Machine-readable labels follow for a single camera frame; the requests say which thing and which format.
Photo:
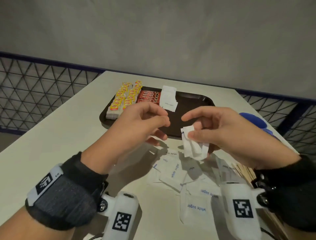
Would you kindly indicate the blue and white bowl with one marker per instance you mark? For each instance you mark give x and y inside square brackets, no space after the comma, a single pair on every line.
[267,131]
[251,118]

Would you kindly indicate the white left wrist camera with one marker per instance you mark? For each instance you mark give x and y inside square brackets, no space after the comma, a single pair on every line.
[123,212]

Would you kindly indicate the white sugar packet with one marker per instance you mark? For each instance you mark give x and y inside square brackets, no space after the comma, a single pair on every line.
[195,150]
[185,128]

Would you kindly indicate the person's right hand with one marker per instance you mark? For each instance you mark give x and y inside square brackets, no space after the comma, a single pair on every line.
[234,138]

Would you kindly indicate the pile of wooden stirrers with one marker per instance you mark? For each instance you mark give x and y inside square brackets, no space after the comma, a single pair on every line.
[247,173]

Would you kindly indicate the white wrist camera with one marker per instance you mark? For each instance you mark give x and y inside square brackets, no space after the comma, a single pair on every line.
[242,222]
[123,212]

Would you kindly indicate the pile of white sugar sachets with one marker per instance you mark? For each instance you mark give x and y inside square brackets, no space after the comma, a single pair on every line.
[197,210]

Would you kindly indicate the row of red Nescafe sachets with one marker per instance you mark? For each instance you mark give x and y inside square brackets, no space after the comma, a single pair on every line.
[148,95]

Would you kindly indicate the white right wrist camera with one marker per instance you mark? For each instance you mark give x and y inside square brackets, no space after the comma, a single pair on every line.
[242,222]

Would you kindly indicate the brown plastic tray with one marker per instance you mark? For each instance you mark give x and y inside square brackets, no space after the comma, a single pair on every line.
[192,103]

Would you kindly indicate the person's left hand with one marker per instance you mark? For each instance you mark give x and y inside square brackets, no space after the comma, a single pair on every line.
[128,131]

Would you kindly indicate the person's left forearm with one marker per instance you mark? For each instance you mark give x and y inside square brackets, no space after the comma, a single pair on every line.
[24,230]

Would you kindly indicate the row of white sugar packets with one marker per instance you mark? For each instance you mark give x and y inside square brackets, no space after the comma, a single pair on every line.
[169,99]

